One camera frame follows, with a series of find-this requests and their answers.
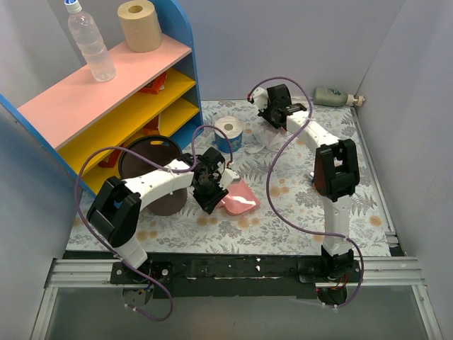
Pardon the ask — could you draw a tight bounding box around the brown paper roll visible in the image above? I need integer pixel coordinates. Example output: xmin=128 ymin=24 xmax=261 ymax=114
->
xmin=117 ymin=1 xmax=163 ymax=53

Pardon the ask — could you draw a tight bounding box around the red packet on lower shelf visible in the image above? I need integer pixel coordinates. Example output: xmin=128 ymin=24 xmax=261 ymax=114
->
xmin=98 ymin=149 xmax=122 ymax=169

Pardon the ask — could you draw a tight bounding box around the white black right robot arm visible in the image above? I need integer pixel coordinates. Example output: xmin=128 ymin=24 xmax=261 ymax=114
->
xmin=248 ymin=84 xmax=360 ymax=282

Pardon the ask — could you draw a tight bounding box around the floral table mat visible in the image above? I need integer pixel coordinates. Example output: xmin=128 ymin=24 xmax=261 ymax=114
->
xmin=67 ymin=101 xmax=391 ymax=256

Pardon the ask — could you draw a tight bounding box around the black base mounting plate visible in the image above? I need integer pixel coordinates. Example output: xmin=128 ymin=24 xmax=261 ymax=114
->
xmin=109 ymin=256 xmax=365 ymax=300

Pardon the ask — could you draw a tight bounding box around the aluminium frame rail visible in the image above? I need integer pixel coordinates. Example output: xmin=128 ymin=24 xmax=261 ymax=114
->
xmin=32 ymin=252 xmax=442 ymax=339

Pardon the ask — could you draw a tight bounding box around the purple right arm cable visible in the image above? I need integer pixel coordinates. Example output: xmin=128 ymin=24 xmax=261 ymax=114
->
xmin=247 ymin=76 xmax=365 ymax=309

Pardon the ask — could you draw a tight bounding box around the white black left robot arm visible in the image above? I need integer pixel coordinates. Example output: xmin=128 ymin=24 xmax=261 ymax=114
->
xmin=86 ymin=147 xmax=240 ymax=283

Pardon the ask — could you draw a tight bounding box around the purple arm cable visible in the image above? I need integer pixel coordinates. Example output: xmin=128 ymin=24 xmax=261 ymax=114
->
xmin=247 ymin=76 xmax=365 ymax=309
xmin=74 ymin=124 xmax=235 ymax=323

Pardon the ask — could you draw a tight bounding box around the colourful wooden shelf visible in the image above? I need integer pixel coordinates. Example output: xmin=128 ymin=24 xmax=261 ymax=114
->
xmin=1 ymin=1 xmax=203 ymax=195

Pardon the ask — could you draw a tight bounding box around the crumpled white paper scrap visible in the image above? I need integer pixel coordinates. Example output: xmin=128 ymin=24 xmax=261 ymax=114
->
xmin=246 ymin=128 xmax=285 ymax=154

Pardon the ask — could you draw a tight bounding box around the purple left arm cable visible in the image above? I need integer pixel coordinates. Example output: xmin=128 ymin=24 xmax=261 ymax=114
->
xmin=74 ymin=124 xmax=235 ymax=323

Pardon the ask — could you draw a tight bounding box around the grey green lotion bottle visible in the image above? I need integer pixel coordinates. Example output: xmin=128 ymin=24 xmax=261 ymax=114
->
xmin=312 ymin=87 xmax=365 ymax=108

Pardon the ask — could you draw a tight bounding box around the clear plastic water bottle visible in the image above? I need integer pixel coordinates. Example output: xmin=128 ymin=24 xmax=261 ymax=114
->
xmin=64 ymin=1 xmax=116 ymax=82

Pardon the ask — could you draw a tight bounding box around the orange snack packet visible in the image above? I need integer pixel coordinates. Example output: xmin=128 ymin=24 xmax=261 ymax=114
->
xmin=139 ymin=72 xmax=167 ymax=94

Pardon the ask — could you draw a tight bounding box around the pink dustpan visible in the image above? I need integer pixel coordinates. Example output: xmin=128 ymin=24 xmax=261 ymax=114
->
xmin=217 ymin=179 xmax=260 ymax=216

